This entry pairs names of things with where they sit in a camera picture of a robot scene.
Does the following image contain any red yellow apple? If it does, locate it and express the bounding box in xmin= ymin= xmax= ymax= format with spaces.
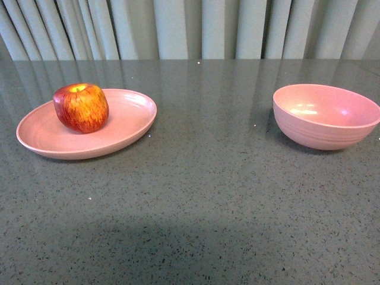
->
xmin=53 ymin=83 xmax=109 ymax=134

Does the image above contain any pink bowl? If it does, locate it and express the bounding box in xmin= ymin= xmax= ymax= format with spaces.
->
xmin=273 ymin=84 xmax=379 ymax=150

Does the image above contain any pink shallow plate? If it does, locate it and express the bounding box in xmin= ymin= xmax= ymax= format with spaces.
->
xmin=16 ymin=88 xmax=157 ymax=160

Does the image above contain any grey pleated curtain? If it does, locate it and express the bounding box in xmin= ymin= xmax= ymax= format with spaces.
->
xmin=1 ymin=1 xmax=379 ymax=61

